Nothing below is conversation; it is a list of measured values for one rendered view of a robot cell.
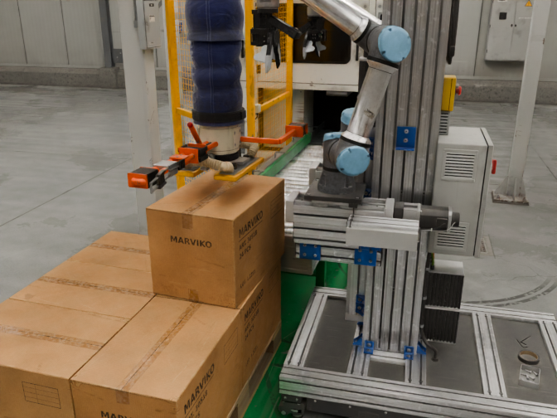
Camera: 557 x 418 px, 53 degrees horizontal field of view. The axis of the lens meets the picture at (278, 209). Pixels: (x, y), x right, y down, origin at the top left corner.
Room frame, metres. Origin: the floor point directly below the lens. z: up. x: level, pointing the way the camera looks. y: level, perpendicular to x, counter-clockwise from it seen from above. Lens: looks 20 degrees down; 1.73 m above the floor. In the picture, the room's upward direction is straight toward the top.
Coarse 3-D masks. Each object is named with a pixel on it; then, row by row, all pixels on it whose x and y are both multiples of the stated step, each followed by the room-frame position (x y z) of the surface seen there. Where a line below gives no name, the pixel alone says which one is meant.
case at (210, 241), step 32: (192, 192) 2.35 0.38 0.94; (224, 192) 2.35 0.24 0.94; (256, 192) 2.35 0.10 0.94; (160, 224) 2.13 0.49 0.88; (192, 224) 2.08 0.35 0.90; (224, 224) 2.03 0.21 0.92; (256, 224) 2.23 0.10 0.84; (160, 256) 2.13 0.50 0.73; (192, 256) 2.08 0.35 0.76; (224, 256) 2.03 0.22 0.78; (256, 256) 2.23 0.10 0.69; (160, 288) 2.14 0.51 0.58; (192, 288) 2.08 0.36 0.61; (224, 288) 2.03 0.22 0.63
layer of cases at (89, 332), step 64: (128, 256) 2.53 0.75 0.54; (0, 320) 1.93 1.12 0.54; (64, 320) 1.93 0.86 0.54; (128, 320) 1.93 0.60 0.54; (192, 320) 1.93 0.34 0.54; (256, 320) 2.21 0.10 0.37; (0, 384) 1.64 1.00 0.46; (64, 384) 1.56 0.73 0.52; (128, 384) 1.53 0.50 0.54; (192, 384) 1.56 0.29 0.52
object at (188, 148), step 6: (186, 144) 2.18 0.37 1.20; (192, 144) 2.17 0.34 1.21; (198, 144) 2.17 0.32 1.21; (204, 144) 2.16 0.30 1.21; (180, 150) 2.11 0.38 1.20; (186, 150) 2.10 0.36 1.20; (192, 150) 2.09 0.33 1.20; (198, 150) 2.09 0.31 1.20; (204, 150) 2.12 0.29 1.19; (198, 156) 2.09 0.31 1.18; (204, 156) 2.12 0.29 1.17; (192, 162) 2.09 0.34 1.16; (198, 162) 2.09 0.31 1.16
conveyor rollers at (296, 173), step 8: (304, 152) 4.63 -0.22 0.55; (312, 152) 4.67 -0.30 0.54; (320, 152) 4.66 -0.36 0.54; (296, 160) 4.36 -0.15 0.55; (304, 160) 4.42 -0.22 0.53; (312, 160) 4.40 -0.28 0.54; (320, 160) 4.38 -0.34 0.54; (288, 168) 4.17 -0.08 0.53; (296, 168) 4.16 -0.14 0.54; (304, 168) 4.14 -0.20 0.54; (280, 176) 3.92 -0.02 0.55; (288, 176) 3.91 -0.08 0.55; (296, 176) 3.97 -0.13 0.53; (304, 176) 3.95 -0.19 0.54; (288, 184) 3.72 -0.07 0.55; (296, 184) 3.71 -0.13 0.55; (304, 184) 3.77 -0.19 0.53; (288, 192) 3.53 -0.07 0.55; (288, 224) 2.97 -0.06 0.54; (288, 232) 2.87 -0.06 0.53
